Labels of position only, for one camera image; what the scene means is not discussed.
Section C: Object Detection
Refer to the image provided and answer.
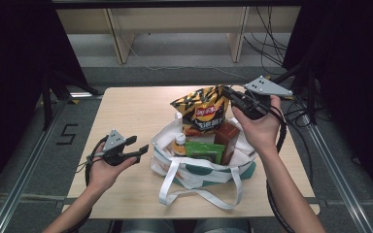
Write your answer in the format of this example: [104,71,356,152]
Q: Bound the bottle with orange label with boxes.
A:
[171,132,189,157]

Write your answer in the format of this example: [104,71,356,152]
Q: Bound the white and green tote bag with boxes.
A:
[150,111,258,211]

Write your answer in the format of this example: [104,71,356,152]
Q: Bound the yellow and black chips bag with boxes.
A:
[170,84,231,138]

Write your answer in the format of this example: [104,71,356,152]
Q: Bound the white floor cable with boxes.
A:
[129,45,256,85]

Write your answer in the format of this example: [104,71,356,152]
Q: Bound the black hanging cables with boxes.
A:
[243,6,289,76]

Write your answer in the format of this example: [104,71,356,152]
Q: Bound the black metal stand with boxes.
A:
[268,61,319,126]
[41,69,102,131]

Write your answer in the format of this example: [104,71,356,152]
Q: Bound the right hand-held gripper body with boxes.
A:
[235,75,294,121]

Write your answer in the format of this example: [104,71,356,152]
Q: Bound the aluminium floor rail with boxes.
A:
[304,122,373,233]
[0,100,73,233]

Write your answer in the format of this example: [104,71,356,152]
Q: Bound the person's right hand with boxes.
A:
[231,94,284,157]

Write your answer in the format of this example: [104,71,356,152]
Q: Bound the black floor cables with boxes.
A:
[283,96,315,183]

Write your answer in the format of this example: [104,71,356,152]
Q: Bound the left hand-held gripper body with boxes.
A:
[93,128,138,168]

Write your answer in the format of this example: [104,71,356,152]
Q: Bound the green snack packet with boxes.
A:
[184,141,226,165]

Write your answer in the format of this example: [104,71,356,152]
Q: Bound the person's left hand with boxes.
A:
[86,142,138,196]

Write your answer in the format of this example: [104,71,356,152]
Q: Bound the right hand-held gripper cable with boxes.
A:
[265,105,297,233]

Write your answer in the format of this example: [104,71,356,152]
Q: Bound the black curtain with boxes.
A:
[282,0,373,210]
[0,0,89,207]

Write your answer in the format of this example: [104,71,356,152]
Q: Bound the brown carton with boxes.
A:
[214,119,242,166]

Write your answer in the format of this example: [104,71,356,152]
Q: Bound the left hand-held gripper cable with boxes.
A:
[77,135,110,188]

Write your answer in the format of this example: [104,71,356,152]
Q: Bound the hand-held gripper cable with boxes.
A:
[77,135,110,188]
[265,105,297,233]

